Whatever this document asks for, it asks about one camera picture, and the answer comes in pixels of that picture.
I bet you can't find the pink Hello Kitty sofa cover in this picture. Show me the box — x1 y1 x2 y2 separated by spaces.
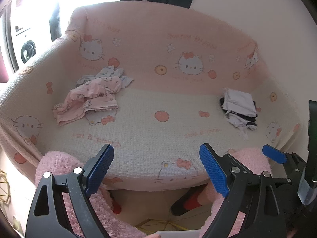
1 1 302 191

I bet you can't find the black red slipper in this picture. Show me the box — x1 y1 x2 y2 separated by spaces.
170 184 206 217

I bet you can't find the pink cartoon print pajama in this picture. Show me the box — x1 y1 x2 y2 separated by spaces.
53 76 121 126

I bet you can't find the folded white black clothes stack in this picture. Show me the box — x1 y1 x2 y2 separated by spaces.
220 88 258 141

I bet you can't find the grey white print garment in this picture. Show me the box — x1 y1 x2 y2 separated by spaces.
75 66 134 88

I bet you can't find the washing machine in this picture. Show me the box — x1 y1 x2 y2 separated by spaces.
10 16 52 68

